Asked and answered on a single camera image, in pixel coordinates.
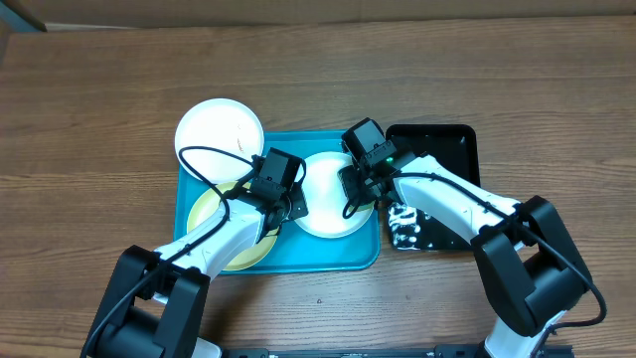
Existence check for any yellow-green plate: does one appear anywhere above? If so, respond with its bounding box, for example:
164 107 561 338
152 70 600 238
186 189 279 271

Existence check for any white plate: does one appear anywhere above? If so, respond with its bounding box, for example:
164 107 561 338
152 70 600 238
174 98 264 184
295 151 374 239

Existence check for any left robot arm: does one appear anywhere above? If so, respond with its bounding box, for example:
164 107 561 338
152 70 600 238
81 176 307 357

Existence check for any green and yellow sponge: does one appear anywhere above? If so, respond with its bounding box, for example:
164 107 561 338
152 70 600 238
356 201 375 212

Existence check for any teal plastic serving tray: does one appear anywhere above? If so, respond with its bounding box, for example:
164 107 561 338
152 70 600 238
174 130 381 274

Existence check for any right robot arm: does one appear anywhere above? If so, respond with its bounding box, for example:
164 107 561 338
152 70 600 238
338 155 595 357

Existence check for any black rectangular water tray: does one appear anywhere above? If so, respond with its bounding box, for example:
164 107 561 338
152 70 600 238
386 124 481 252

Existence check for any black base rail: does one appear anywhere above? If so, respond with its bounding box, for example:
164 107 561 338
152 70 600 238
222 344 487 358

